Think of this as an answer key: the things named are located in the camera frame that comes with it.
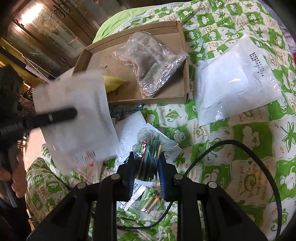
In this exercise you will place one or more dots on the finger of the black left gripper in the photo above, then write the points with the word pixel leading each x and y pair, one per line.
pixel 45 119

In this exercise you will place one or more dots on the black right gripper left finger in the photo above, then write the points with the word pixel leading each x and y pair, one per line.
pixel 127 176

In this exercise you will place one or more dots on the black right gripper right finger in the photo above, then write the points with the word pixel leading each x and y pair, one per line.
pixel 166 173

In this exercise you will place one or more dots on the bag of coloured sticks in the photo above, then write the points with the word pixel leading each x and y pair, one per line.
pixel 146 153

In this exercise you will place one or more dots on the white pouch red label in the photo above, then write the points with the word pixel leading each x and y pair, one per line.
pixel 90 136

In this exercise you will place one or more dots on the person left hand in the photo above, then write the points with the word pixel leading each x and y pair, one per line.
pixel 18 176

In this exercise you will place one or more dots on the small bag coloured sticks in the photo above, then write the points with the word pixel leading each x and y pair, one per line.
pixel 150 202

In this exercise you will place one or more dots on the white foam sheet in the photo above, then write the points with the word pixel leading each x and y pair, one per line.
pixel 127 131

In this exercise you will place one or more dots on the wooden glass cabinet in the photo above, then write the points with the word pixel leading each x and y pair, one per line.
pixel 51 35

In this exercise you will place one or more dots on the yellow towel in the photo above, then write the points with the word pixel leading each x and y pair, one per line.
pixel 112 83

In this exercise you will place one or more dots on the clear bag grey contents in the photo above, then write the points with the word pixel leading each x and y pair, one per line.
pixel 153 63

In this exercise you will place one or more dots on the shallow cardboard box tray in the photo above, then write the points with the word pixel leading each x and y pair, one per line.
pixel 99 56

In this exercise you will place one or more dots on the large white plastic mailer bag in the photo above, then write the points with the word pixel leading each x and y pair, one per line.
pixel 234 82

